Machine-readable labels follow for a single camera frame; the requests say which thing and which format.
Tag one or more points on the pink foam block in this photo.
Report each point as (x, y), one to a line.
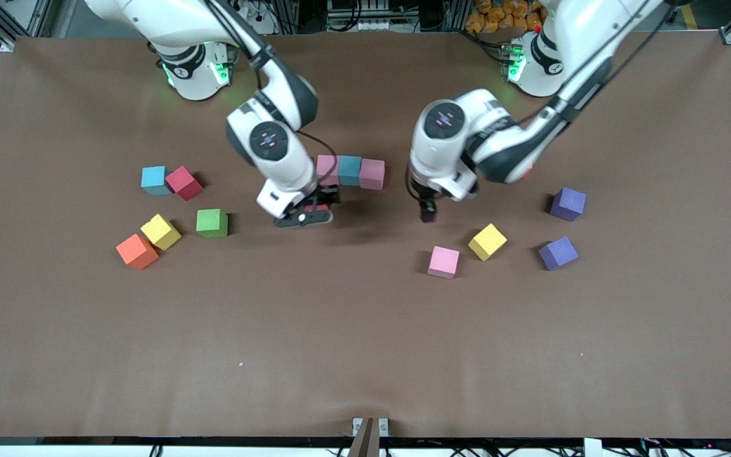
(372, 174)
(443, 262)
(326, 166)

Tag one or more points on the green foam block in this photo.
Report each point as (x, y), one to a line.
(212, 223)

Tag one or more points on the orange snack bags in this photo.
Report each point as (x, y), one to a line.
(499, 16)

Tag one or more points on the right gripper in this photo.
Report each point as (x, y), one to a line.
(327, 195)

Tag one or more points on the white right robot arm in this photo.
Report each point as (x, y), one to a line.
(270, 139)

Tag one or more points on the white power strip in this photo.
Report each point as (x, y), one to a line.
(257, 9)

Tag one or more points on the crimson foam block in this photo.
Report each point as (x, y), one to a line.
(321, 207)
(184, 183)

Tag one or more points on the yellow foam block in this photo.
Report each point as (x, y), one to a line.
(487, 242)
(160, 231)

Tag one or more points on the small metal bracket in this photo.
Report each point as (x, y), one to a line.
(356, 425)

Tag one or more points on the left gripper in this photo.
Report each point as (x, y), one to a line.
(427, 206)

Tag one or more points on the orange foam block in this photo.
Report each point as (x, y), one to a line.
(137, 251)

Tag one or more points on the purple foam block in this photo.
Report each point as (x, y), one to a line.
(568, 204)
(558, 253)

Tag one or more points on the light blue foam block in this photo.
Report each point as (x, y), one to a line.
(155, 180)
(350, 170)

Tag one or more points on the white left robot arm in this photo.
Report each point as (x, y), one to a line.
(448, 127)

